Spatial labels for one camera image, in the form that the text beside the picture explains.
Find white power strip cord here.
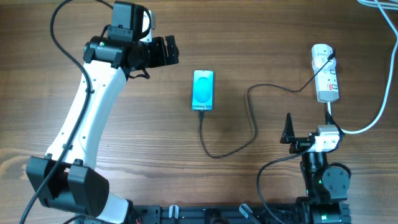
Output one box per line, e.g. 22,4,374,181
326,0,398,135

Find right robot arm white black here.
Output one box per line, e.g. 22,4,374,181
280,113,352,224

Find white cables at corner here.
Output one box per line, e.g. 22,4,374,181
356,0,398,11

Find black charger cable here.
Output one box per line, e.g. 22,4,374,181
198,49,336,159

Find white charger adapter plug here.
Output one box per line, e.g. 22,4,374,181
312,54,336,72

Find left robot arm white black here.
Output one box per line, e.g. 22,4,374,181
26,1,179,223

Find smartphone with teal screen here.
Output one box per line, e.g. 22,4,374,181
192,70,215,111

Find white power strip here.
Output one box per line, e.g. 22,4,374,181
312,44,339,103

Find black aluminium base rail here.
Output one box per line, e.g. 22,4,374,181
124,203,352,224

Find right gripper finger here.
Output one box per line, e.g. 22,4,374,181
325,112,345,136
280,113,295,144

